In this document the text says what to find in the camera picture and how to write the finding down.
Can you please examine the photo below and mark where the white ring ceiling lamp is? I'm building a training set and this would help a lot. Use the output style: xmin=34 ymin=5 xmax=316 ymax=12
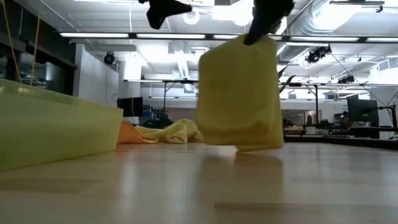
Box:
xmin=182 ymin=8 xmax=201 ymax=26

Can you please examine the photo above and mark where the yellow microfiber towel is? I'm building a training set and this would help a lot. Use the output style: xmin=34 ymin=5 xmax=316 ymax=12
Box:
xmin=134 ymin=118 xmax=205 ymax=145
xmin=195 ymin=33 xmax=285 ymax=153

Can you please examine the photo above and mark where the orange microfiber towel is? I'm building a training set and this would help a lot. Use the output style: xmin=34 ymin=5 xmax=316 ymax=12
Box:
xmin=117 ymin=120 xmax=160 ymax=146

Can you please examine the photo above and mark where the large black monitor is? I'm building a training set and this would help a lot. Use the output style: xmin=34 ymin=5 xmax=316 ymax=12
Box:
xmin=346 ymin=98 xmax=381 ymax=128

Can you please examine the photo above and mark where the round black ceiling camera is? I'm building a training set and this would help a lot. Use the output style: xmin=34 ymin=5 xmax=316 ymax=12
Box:
xmin=103 ymin=52 xmax=117 ymax=66

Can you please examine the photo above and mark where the black background rig frame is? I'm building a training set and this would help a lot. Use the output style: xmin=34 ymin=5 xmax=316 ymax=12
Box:
xmin=123 ymin=78 xmax=200 ymax=121
xmin=279 ymin=82 xmax=398 ymax=125

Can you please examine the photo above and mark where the yellow translucent plastic bin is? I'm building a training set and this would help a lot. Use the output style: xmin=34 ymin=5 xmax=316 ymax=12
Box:
xmin=0 ymin=77 xmax=124 ymax=172

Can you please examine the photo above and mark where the black aluminium table frame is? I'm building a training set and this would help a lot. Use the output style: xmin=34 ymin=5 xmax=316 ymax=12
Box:
xmin=283 ymin=134 xmax=398 ymax=151

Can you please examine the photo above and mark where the small black monitor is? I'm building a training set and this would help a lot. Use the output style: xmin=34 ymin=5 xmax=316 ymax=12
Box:
xmin=117 ymin=96 xmax=144 ymax=118

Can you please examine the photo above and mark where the silver ceiling duct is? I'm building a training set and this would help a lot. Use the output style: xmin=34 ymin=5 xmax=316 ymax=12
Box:
xmin=284 ymin=0 xmax=335 ymax=35

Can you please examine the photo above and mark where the black ceiling spotlight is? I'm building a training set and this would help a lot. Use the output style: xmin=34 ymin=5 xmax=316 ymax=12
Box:
xmin=305 ymin=44 xmax=333 ymax=64
xmin=337 ymin=75 xmax=356 ymax=85

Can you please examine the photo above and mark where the yellow hanging cord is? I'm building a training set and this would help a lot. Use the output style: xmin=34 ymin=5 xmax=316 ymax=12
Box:
xmin=29 ymin=14 xmax=42 ymax=87
xmin=1 ymin=0 xmax=23 ymax=84

